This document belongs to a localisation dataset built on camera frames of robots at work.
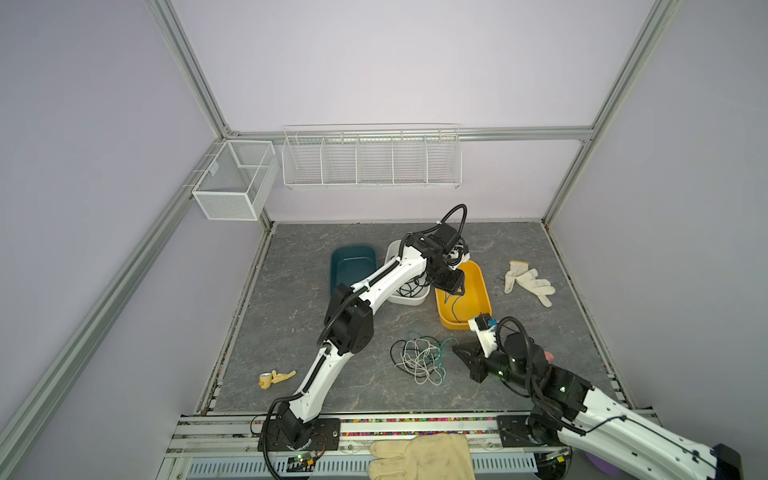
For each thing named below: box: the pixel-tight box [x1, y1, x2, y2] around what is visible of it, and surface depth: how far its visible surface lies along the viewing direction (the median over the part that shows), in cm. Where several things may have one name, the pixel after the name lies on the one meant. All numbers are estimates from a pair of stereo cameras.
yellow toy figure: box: [258, 370, 297, 390], surface depth 84 cm
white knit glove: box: [504, 260, 556, 307], surface depth 104 cm
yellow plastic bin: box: [435, 260, 493, 330], surface depth 93 cm
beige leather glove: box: [368, 434, 476, 480], surface depth 72 cm
